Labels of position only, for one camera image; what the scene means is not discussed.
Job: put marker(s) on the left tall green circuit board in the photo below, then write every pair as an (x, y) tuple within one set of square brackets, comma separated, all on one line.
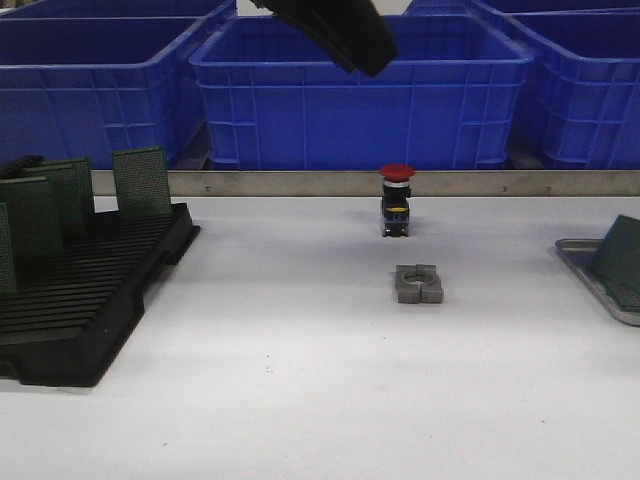
[(33, 217)]

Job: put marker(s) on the centre blue plastic crate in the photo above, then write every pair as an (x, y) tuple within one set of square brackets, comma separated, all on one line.
[(273, 99)]

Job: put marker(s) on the rear right blue crate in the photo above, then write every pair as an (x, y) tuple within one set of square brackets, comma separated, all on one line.
[(508, 7)]

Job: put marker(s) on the leftmost edge green circuit board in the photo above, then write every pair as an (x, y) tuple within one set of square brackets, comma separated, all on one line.
[(9, 283)]

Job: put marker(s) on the rear left blue crate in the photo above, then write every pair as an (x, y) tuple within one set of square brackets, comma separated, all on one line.
[(121, 8)]

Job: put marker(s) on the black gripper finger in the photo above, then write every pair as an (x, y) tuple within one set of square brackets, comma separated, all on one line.
[(373, 41), (327, 30)]

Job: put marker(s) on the left blue plastic crate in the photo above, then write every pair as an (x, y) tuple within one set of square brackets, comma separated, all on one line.
[(86, 87)]

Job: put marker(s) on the red emergency stop button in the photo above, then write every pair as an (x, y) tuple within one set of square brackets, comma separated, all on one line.
[(395, 210)]

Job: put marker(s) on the grey metal clamp block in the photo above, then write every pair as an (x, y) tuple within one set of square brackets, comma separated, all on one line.
[(418, 283)]

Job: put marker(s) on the black slotted board rack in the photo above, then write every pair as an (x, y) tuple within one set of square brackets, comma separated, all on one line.
[(73, 313)]

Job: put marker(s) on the blue plastic crate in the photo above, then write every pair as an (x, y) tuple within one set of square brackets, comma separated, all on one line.
[(273, 99), (579, 106), (86, 87)]

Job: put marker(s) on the right blue plastic crate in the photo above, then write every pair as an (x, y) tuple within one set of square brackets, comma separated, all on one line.
[(579, 106)]

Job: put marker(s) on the silver metal tray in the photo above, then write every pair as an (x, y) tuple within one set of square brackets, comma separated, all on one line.
[(576, 254)]

